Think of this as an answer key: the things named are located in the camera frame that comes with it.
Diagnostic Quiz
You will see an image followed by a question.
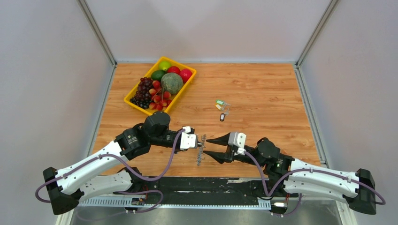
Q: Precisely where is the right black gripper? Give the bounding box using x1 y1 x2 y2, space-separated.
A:
203 133 265 168

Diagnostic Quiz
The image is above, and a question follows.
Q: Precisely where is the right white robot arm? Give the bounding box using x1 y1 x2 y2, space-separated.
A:
204 132 376 215

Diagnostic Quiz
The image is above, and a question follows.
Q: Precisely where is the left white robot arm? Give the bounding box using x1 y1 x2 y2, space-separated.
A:
35 112 202 215

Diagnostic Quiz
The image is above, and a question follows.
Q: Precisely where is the black tag key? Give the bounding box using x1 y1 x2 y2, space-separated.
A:
220 112 229 122

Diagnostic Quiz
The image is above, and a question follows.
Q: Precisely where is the green tag key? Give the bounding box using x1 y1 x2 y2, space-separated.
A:
215 100 230 106

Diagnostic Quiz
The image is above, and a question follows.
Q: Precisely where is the red lychee cluster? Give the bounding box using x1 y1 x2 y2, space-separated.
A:
149 80 172 111

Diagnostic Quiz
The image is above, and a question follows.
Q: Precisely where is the green netted melon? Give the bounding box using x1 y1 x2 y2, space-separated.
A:
161 73 184 95

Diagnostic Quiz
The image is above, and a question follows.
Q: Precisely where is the yellow plastic tray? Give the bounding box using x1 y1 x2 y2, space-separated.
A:
124 57 197 115

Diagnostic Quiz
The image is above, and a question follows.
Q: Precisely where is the pink red fruit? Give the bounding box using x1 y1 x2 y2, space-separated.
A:
179 68 192 83

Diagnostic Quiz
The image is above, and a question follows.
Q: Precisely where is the dark purple grape bunch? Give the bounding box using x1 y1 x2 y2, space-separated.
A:
130 77 153 109

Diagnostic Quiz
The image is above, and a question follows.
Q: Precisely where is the red apple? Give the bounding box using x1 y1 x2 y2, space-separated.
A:
167 66 181 74

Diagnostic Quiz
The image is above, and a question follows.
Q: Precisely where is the dark green lime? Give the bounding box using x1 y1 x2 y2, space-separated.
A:
151 70 166 82

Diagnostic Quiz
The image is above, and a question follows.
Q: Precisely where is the light green apple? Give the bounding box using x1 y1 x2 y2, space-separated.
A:
158 60 172 71

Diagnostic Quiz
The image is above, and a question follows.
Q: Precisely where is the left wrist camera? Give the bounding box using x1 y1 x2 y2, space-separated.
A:
180 126 198 151

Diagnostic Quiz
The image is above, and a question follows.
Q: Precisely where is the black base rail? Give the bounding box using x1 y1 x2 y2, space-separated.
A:
80 177 287 210

